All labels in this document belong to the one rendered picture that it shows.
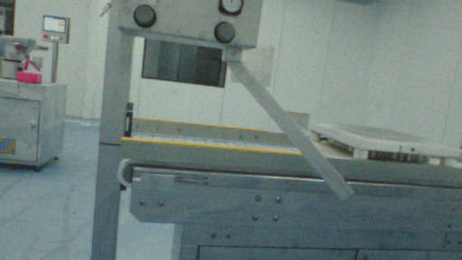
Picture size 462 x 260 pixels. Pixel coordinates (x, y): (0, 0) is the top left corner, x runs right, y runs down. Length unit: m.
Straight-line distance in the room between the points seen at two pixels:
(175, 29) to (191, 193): 0.28
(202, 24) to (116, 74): 0.37
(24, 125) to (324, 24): 4.82
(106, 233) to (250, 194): 0.46
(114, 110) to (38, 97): 2.44
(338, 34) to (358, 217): 5.79
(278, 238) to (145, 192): 0.29
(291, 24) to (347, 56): 1.14
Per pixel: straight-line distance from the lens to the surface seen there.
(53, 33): 3.67
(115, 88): 0.88
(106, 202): 0.94
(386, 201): 0.78
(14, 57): 3.63
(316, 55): 6.27
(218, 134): 0.88
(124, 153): 0.60
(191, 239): 0.71
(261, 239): 0.74
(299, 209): 0.69
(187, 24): 0.56
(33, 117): 3.34
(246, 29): 0.58
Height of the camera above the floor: 0.98
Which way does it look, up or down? 8 degrees down
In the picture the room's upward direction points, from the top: 7 degrees clockwise
